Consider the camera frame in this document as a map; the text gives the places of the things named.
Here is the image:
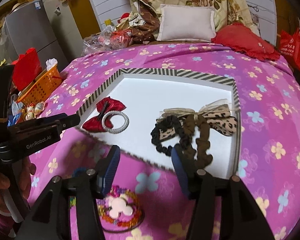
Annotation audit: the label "blue beaded hair tie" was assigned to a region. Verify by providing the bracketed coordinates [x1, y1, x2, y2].
[71, 167, 88, 178]

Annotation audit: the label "orange beaded mouse hair tie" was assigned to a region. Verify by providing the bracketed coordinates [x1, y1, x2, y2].
[96, 186, 145, 234]

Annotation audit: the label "silver white hair ring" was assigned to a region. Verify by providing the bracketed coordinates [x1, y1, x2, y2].
[101, 110, 130, 134]

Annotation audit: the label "black scrunchie hair tie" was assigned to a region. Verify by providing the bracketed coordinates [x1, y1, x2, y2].
[150, 115, 193, 157]

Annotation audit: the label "person's left hand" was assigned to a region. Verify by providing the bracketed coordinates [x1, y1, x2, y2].
[0, 157, 37, 213]

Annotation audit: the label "small figurine ornaments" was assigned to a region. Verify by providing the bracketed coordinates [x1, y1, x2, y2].
[23, 101, 45, 121]

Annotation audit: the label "orange plastic basket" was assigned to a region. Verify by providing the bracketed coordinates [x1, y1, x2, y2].
[17, 64, 63, 105]

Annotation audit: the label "red satin bow clip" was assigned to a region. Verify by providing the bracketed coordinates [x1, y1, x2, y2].
[82, 97, 126, 133]

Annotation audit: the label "white tissue in basket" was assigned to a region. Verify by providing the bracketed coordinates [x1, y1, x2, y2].
[45, 58, 58, 71]

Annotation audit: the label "red paper bag left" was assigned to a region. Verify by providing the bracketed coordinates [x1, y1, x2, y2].
[12, 48, 42, 91]

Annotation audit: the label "striped white shallow box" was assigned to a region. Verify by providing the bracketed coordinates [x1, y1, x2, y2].
[78, 68, 241, 171]

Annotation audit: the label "clear plastic bag with items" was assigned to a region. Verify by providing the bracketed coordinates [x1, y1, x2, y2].
[81, 27, 132, 56]

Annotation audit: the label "grey refrigerator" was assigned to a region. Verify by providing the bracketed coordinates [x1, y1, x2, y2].
[4, 0, 69, 71]

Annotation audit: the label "white small pillow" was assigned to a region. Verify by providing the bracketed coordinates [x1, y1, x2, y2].
[157, 4, 216, 42]

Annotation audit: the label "red shopping bag right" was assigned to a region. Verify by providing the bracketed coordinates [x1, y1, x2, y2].
[279, 28, 300, 71]

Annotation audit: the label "red ruffled cushion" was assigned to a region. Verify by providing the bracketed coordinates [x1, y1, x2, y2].
[211, 22, 280, 61]

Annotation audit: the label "leopard print bow hair tie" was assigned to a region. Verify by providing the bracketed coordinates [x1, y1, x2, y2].
[156, 99, 239, 170]

